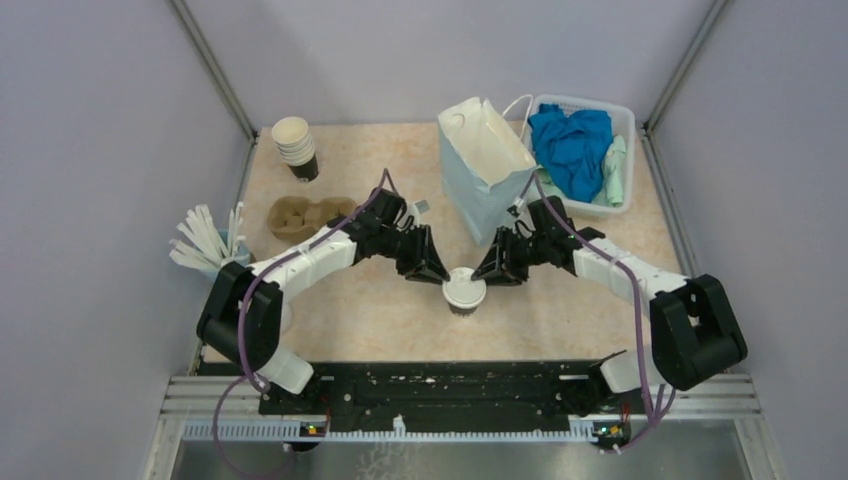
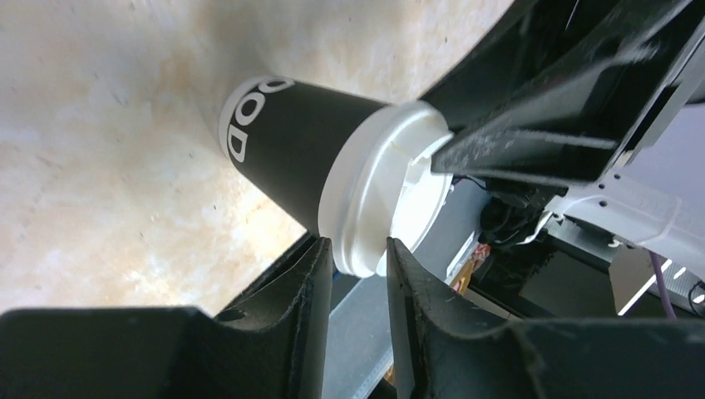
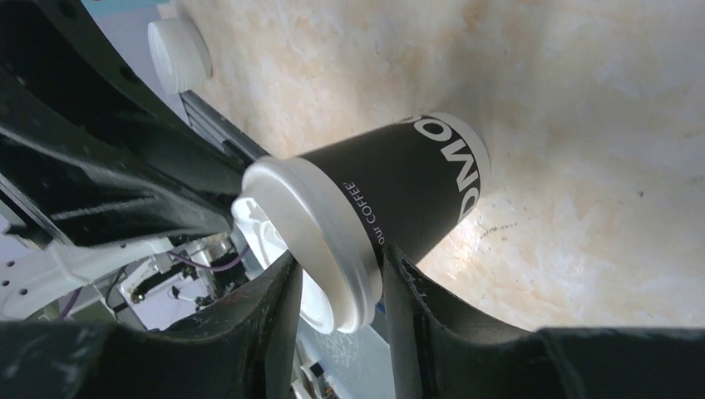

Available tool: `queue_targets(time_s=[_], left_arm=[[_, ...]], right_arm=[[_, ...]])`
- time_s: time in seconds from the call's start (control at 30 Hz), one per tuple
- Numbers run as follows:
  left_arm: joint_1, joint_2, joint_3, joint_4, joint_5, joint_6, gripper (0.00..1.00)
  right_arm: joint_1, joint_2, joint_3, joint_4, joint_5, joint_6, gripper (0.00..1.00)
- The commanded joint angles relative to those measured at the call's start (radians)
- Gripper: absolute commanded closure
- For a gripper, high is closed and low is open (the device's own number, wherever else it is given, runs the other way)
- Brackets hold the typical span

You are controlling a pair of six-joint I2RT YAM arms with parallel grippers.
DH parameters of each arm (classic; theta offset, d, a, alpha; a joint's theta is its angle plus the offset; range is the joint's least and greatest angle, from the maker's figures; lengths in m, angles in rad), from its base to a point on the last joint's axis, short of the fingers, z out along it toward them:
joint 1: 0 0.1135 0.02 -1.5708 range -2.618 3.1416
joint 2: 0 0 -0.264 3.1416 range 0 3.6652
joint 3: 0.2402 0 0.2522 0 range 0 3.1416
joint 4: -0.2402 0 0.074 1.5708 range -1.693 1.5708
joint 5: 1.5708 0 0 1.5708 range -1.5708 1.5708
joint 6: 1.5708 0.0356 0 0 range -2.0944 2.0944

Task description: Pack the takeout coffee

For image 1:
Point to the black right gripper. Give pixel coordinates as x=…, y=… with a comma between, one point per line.
x=497, y=259

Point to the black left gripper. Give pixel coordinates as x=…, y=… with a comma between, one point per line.
x=425, y=254

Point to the white plastic cup lid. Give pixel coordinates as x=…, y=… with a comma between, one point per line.
x=462, y=291

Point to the black paper coffee cup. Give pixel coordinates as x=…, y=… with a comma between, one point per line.
x=463, y=310

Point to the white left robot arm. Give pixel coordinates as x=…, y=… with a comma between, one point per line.
x=242, y=317

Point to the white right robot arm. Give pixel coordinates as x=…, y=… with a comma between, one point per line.
x=694, y=332

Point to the light blue paper bag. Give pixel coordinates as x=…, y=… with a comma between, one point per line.
x=484, y=165

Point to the brown cardboard cup carrier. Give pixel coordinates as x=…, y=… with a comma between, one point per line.
x=294, y=219

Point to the blue cloth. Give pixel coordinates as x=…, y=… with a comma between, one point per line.
x=551, y=122

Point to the light green cloth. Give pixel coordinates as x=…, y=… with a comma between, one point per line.
x=616, y=169

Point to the stack of paper cups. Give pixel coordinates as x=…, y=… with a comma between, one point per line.
x=296, y=148

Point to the white plastic basket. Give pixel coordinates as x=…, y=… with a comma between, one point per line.
x=623, y=124

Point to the cup of white straws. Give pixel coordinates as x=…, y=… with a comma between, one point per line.
x=207, y=249

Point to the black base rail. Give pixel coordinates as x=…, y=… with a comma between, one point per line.
x=462, y=398

